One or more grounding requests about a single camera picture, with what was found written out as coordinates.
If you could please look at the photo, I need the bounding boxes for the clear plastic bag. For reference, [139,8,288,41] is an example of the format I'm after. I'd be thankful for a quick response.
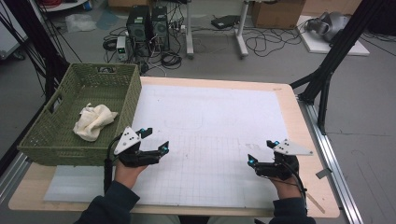
[64,12,98,34]

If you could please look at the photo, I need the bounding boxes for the grey rounded device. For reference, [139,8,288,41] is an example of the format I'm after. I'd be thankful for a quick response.
[305,11,351,43]

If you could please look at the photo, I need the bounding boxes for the coiled black cable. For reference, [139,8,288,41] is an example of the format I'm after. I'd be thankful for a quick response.
[160,50,183,70]

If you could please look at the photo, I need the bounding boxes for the brown cardboard box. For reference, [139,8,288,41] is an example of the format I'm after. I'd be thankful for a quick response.
[250,0,306,30]

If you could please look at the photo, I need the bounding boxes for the person's right hand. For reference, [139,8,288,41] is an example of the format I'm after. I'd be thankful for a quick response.
[269,174,303,201]

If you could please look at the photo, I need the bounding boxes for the aluminium rail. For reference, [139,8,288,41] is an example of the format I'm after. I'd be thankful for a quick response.
[0,151,33,203]
[298,98,365,224]

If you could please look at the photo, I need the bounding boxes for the grey tape piece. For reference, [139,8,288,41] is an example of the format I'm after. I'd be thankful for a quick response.
[315,167,333,180]

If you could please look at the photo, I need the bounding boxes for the black floor cable tangle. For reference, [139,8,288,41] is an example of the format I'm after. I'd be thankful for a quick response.
[242,25,304,58]

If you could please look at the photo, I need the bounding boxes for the left hand-held gripper cable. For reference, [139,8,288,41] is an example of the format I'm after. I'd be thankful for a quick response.
[103,133,126,194]

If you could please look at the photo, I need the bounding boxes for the right hand-held gripper cable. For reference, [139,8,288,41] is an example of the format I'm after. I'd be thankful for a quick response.
[279,161,309,217]

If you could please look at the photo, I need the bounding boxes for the person's left hand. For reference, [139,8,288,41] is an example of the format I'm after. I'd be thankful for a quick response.
[114,160,149,190]

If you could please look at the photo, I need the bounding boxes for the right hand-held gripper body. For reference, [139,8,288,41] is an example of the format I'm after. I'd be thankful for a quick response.
[254,138,314,182]

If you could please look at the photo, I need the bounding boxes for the white desk leg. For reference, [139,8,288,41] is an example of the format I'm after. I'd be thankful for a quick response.
[234,0,250,59]
[185,0,195,60]

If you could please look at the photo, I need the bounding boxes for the grey power supply unit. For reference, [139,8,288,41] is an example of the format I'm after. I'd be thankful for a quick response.
[116,35,130,63]

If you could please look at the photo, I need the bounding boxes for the white floor board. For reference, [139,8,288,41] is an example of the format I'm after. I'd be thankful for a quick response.
[296,15,371,57]

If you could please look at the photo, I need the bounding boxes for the cream egg-print cloth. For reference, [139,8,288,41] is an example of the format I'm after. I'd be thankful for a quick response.
[72,103,120,143]

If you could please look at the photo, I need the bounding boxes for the person's legs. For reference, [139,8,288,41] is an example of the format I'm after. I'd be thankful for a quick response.
[130,214,260,224]

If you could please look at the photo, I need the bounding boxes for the hand-held gripper cable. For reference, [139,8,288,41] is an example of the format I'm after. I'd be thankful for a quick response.
[279,161,309,217]
[103,133,126,194]

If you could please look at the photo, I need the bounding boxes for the black computer tower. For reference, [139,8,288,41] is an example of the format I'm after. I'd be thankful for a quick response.
[150,6,171,52]
[125,5,152,58]

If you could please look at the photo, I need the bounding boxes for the white grid mat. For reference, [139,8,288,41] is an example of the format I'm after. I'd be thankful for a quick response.
[43,84,310,210]

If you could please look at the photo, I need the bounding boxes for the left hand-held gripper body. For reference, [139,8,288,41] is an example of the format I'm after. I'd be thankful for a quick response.
[113,126,163,168]

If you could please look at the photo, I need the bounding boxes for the black metal stand with cables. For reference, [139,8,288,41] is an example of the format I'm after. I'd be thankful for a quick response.
[0,0,71,103]

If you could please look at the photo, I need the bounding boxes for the green woven basket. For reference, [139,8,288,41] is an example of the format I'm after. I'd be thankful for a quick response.
[17,63,143,167]

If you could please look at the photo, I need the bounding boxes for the flat black device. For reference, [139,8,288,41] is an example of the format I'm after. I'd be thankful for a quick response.
[210,14,242,30]

